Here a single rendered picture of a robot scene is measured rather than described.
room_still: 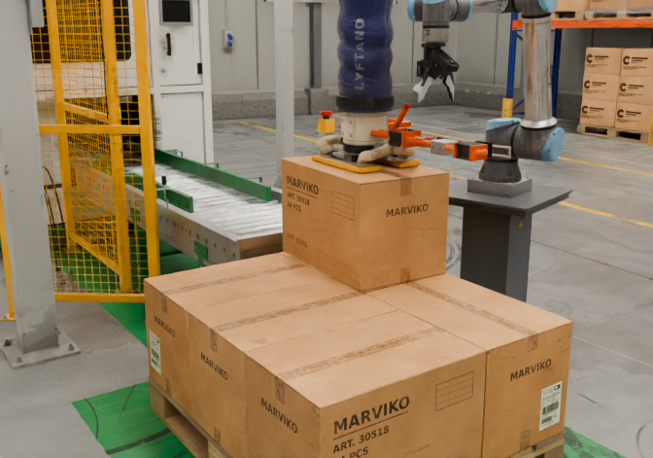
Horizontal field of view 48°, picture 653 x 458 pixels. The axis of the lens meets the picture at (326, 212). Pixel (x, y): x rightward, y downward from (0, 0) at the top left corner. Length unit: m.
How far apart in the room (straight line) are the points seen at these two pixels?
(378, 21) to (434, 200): 0.69
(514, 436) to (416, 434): 0.44
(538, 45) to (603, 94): 7.99
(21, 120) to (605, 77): 8.89
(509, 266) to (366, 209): 1.01
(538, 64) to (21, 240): 2.34
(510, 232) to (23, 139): 2.16
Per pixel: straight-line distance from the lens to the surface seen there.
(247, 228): 3.58
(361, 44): 2.79
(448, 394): 2.20
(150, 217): 3.76
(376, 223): 2.63
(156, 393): 3.00
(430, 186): 2.75
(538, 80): 3.19
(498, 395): 2.37
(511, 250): 3.39
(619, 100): 10.98
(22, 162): 3.48
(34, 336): 3.69
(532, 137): 3.24
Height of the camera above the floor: 1.46
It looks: 14 degrees down
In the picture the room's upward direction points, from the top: straight up
